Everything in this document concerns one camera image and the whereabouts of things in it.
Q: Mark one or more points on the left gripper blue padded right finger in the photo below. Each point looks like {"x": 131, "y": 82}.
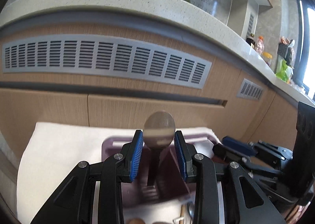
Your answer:
{"x": 183, "y": 155}

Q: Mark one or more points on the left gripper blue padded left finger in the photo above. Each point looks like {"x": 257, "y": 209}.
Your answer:
{"x": 135, "y": 153}

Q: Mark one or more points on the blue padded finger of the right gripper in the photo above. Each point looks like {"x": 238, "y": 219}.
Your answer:
{"x": 226, "y": 154}
{"x": 238, "y": 146}

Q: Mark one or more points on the black-handled steel spoon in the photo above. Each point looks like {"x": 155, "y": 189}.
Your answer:
{"x": 190, "y": 210}

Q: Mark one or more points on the wooden spoon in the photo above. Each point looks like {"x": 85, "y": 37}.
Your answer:
{"x": 136, "y": 221}

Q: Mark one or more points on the wooden chopstick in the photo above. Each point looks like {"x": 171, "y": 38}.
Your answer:
{"x": 182, "y": 213}

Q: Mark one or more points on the metal shovel-shaped spoon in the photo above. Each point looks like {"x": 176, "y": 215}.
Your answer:
{"x": 179, "y": 220}

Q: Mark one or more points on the maroon plastic utensil holder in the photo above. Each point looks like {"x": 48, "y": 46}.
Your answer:
{"x": 168, "y": 183}

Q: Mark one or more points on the small grey vent grille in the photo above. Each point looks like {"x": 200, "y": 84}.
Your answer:
{"x": 250, "y": 90}

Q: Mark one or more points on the green plastic bag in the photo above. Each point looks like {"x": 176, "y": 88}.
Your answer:
{"x": 284, "y": 72}

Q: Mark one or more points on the white table cloth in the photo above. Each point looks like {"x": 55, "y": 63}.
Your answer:
{"x": 52, "y": 152}

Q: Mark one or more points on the orange-lid jar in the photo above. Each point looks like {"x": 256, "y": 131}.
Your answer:
{"x": 267, "y": 57}

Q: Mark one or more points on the orange drink bottle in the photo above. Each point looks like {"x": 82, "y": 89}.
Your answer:
{"x": 259, "y": 46}

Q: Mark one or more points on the black knife rack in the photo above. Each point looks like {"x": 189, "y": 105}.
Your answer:
{"x": 287, "y": 53}

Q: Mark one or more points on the dark sauce bottle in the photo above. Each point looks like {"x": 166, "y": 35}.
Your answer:
{"x": 250, "y": 40}

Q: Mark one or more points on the long grey vent grille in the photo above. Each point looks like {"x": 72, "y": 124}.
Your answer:
{"x": 104, "y": 56}

